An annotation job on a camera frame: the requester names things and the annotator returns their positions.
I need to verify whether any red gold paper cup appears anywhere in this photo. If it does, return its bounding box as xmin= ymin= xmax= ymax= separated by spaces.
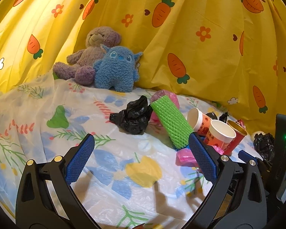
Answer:
xmin=224 ymin=120 xmax=247 ymax=156

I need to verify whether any red wrapper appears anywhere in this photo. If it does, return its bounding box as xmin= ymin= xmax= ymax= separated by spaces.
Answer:
xmin=236 ymin=119 xmax=246 ymax=130

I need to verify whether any yellow carrot print curtain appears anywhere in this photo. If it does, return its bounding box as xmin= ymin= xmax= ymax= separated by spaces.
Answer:
xmin=0 ymin=0 xmax=286 ymax=131

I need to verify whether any white round plush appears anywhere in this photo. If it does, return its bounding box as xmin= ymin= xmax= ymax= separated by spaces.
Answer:
xmin=250 ymin=131 xmax=265 ymax=142

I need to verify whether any small black bag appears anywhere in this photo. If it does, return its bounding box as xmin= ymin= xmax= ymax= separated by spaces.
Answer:
xmin=206 ymin=112 xmax=228 ymax=123
xmin=109 ymin=96 xmax=153 ymax=135

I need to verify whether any white orange paper cup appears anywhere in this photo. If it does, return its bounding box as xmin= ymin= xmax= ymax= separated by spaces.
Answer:
xmin=204 ymin=120 xmax=236 ymax=150
xmin=187 ymin=108 xmax=212 ymax=136

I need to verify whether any pink plastic bag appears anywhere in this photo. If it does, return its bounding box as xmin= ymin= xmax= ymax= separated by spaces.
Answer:
xmin=149 ymin=89 xmax=181 ymax=126

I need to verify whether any blue fuzzy monster plush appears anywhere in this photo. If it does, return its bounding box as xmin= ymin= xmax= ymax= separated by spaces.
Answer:
xmin=93 ymin=44 xmax=143 ymax=93

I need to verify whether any purple teddy bear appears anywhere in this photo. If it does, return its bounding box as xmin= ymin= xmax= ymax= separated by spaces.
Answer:
xmin=52 ymin=26 xmax=121 ymax=86

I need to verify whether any green foam net sleeve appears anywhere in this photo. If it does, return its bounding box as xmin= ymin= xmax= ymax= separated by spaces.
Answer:
xmin=151 ymin=95 xmax=193 ymax=150

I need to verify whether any large black trash bag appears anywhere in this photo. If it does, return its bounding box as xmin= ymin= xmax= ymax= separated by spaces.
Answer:
xmin=253 ymin=133 xmax=275 ymax=163

